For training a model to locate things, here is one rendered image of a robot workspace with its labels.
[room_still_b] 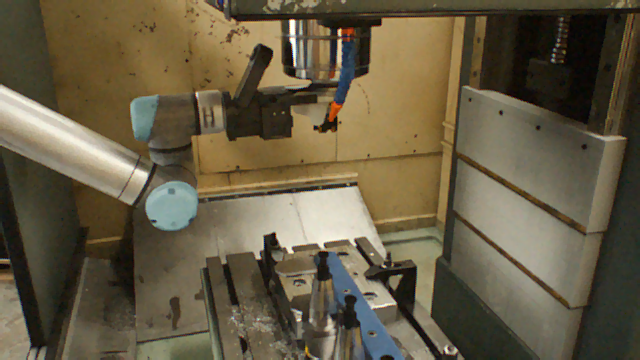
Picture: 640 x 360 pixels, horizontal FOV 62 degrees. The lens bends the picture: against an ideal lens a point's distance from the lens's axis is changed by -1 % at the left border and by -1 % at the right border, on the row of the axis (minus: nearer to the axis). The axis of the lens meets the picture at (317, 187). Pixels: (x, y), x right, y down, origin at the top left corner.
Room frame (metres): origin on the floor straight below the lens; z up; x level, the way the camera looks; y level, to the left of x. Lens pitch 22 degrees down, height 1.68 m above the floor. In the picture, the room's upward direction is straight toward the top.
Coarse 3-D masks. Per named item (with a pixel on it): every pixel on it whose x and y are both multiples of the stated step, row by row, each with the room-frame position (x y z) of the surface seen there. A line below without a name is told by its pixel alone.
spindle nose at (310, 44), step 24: (288, 24) 0.92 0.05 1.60; (312, 24) 0.90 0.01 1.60; (288, 48) 0.92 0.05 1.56; (312, 48) 0.90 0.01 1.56; (336, 48) 0.89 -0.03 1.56; (360, 48) 0.92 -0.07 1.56; (288, 72) 0.93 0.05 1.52; (312, 72) 0.90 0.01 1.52; (336, 72) 0.90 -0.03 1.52; (360, 72) 0.92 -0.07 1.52
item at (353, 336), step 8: (344, 328) 0.51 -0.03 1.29; (352, 328) 0.51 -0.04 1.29; (360, 328) 0.52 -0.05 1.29; (336, 336) 0.52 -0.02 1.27; (344, 336) 0.51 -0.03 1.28; (352, 336) 0.51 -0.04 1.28; (360, 336) 0.52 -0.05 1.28; (336, 344) 0.52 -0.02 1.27; (344, 344) 0.51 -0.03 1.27; (352, 344) 0.51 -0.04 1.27; (360, 344) 0.51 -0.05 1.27; (336, 352) 0.51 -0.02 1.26; (344, 352) 0.51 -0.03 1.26; (352, 352) 0.51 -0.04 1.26; (360, 352) 0.51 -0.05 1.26
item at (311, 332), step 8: (304, 312) 0.64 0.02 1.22; (304, 320) 0.63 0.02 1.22; (304, 328) 0.61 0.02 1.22; (312, 328) 0.60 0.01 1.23; (320, 328) 0.60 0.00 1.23; (328, 328) 0.60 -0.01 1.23; (336, 328) 0.60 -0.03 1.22; (304, 336) 0.61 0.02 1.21; (312, 336) 0.61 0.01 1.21; (320, 336) 0.60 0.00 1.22
